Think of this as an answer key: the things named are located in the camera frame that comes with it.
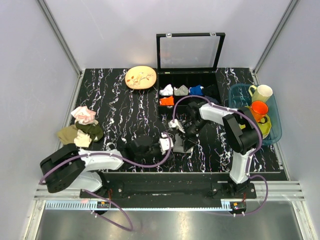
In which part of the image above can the aluminium frame post left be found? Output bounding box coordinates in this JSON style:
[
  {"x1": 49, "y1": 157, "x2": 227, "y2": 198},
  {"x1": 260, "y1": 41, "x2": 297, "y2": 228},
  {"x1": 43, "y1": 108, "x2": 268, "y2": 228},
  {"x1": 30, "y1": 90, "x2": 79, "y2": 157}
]
[{"x1": 37, "y1": 0, "x2": 83, "y2": 76}]

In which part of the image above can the orange mug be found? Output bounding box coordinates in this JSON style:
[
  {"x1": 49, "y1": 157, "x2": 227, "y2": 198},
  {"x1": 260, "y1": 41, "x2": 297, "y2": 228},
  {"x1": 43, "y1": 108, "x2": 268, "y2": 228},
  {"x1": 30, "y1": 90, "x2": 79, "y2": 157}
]
[{"x1": 250, "y1": 100, "x2": 269, "y2": 124}]

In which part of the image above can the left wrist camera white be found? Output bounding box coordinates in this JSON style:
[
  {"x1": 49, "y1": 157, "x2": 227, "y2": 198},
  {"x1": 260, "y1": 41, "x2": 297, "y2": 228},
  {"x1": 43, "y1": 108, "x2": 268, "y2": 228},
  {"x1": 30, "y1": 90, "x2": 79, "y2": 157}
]
[{"x1": 158, "y1": 132, "x2": 174, "y2": 155}]

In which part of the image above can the olive and khaki underwear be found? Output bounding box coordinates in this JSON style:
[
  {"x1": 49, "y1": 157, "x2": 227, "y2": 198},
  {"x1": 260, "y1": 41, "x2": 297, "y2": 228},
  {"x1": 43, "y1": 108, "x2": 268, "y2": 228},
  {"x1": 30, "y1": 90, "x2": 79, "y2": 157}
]
[{"x1": 56, "y1": 120, "x2": 104, "y2": 148}]

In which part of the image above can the blue rolled underwear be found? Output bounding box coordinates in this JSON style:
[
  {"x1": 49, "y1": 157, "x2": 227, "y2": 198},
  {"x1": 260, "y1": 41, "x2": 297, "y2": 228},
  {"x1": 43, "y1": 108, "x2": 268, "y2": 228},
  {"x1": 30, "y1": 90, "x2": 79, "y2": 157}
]
[{"x1": 188, "y1": 85, "x2": 204, "y2": 96}]

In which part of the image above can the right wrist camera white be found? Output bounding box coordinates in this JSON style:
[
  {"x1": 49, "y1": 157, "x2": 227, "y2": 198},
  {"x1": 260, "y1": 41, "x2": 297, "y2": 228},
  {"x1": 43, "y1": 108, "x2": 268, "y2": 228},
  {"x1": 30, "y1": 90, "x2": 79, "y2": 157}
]
[{"x1": 168, "y1": 119, "x2": 186, "y2": 134}]

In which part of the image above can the grey underwear with cream waistband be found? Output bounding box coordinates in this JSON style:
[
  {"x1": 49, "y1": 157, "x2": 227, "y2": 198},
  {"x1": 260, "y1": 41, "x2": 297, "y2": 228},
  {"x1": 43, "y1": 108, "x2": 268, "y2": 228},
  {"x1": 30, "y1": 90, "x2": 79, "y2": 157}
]
[{"x1": 172, "y1": 133, "x2": 194, "y2": 154}]

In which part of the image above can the oval painted wooden plate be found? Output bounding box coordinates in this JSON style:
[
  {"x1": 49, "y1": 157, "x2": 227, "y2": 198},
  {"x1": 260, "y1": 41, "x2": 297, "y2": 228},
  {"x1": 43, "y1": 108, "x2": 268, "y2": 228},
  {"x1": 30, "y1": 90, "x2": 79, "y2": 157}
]
[{"x1": 124, "y1": 65, "x2": 157, "y2": 90}]

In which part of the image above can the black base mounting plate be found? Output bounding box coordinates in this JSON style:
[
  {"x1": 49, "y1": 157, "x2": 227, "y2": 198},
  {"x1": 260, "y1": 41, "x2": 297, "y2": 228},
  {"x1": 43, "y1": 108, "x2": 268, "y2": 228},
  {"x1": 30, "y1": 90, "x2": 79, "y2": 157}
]
[{"x1": 94, "y1": 172, "x2": 257, "y2": 209}]

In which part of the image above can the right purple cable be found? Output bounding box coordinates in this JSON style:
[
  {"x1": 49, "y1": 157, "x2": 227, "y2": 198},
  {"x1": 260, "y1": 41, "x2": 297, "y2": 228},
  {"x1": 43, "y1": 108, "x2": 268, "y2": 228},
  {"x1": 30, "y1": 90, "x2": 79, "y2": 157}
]
[{"x1": 172, "y1": 94, "x2": 270, "y2": 217}]

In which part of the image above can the pink and white underwear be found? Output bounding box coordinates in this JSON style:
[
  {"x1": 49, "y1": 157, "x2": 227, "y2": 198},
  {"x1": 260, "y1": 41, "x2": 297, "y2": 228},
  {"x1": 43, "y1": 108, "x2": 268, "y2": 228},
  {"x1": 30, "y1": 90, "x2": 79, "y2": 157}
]
[{"x1": 70, "y1": 106, "x2": 97, "y2": 125}]

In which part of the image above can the orange rolled underwear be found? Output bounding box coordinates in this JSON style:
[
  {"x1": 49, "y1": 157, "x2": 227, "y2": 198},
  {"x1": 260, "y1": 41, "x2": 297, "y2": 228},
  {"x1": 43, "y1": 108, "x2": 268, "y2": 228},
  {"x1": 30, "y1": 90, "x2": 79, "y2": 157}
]
[{"x1": 159, "y1": 96, "x2": 175, "y2": 106}]

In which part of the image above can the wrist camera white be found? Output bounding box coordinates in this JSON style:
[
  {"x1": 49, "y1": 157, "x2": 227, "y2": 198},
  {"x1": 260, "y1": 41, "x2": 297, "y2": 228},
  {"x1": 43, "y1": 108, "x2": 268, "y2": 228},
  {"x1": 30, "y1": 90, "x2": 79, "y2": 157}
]
[
  {"x1": 168, "y1": 119, "x2": 186, "y2": 134},
  {"x1": 158, "y1": 132, "x2": 174, "y2": 155}
]

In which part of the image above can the grey rolled underwear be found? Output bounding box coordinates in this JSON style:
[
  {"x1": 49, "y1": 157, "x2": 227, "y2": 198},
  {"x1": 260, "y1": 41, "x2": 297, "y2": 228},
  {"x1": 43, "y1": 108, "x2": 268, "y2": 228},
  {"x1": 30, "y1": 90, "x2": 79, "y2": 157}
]
[{"x1": 173, "y1": 85, "x2": 189, "y2": 96}]

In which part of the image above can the white rolled underwear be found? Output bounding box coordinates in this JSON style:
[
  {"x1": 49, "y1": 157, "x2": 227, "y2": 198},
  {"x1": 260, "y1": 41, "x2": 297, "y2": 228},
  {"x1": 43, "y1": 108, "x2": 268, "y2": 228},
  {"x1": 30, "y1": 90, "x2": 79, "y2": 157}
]
[{"x1": 159, "y1": 84, "x2": 174, "y2": 96}]

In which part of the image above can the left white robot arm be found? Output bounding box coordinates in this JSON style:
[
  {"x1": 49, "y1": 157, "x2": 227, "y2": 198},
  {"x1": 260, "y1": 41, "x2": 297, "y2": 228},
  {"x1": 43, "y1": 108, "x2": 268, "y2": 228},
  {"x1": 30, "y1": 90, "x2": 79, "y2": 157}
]
[{"x1": 39, "y1": 135, "x2": 166, "y2": 198}]

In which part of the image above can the black compartment storage box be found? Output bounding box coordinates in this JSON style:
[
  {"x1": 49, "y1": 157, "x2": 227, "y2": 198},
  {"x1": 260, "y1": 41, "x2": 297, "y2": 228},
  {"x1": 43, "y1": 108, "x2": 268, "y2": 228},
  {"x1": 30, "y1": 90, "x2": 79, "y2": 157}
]
[{"x1": 156, "y1": 32, "x2": 226, "y2": 104}]

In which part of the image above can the aluminium frame post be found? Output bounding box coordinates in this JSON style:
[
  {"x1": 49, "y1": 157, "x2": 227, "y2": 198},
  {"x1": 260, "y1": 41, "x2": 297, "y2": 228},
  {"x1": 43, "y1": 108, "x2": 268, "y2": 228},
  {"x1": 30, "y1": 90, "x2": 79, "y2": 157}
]
[
  {"x1": 37, "y1": 0, "x2": 83, "y2": 76},
  {"x1": 252, "y1": 0, "x2": 300, "y2": 74}
]

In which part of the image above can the navy rolled underwear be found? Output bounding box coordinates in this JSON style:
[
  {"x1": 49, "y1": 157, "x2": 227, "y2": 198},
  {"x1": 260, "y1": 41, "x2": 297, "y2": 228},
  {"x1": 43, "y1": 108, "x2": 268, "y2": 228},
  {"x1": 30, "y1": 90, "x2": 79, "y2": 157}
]
[{"x1": 205, "y1": 96, "x2": 219, "y2": 105}]

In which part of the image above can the aluminium frame post right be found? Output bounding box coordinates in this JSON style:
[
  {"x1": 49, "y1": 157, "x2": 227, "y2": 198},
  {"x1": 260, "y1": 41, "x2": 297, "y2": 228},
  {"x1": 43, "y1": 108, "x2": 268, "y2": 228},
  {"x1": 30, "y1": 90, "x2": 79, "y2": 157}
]
[{"x1": 252, "y1": 0, "x2": 300, "y2": 74}]

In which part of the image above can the green dotted plate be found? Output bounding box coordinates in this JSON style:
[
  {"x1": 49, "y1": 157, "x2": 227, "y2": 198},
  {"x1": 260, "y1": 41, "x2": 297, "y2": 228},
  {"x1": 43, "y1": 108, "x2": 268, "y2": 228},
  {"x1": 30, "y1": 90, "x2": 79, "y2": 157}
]
[{"x1": 245, "y1": 106, "x2": 272, "y2": 140}]

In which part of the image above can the cream yellow mug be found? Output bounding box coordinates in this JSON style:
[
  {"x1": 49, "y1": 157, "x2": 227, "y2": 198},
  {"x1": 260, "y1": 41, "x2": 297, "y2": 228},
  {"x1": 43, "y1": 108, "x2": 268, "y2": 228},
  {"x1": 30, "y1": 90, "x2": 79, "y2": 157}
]
[{"x1": 248, "y1": 84, "x2": 273, "y2": 103}]

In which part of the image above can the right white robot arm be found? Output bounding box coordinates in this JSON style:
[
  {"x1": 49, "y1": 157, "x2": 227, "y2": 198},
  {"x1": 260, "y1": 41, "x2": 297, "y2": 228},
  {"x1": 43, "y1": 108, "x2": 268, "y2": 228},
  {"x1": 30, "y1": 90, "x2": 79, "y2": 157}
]
[{"x1": 182, "y1": 102, "x2": 262, "y2": 199}]

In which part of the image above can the black rolled underwear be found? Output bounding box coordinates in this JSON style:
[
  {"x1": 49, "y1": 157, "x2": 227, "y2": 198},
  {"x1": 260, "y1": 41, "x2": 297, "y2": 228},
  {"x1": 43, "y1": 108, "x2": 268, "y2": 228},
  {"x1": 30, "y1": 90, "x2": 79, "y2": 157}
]
[{"x1": 202, "y1": 84, "x2": 220, "y2": 98}]

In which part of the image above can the teal transparent plastic bin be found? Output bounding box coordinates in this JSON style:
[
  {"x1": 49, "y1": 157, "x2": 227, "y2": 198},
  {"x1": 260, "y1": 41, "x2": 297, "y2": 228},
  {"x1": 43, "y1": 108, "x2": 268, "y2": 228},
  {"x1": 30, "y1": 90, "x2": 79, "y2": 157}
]
[{"x1": 228, "y1": 83, "x2": 282, "y2": 146}]

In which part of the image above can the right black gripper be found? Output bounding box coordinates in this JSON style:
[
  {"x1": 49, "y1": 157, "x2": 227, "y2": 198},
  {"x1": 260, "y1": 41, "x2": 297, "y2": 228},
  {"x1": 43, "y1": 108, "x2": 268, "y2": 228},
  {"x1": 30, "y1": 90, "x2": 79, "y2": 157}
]
[{"x1": 177, "y1": 119, "x2": 209, "y2": 153}]

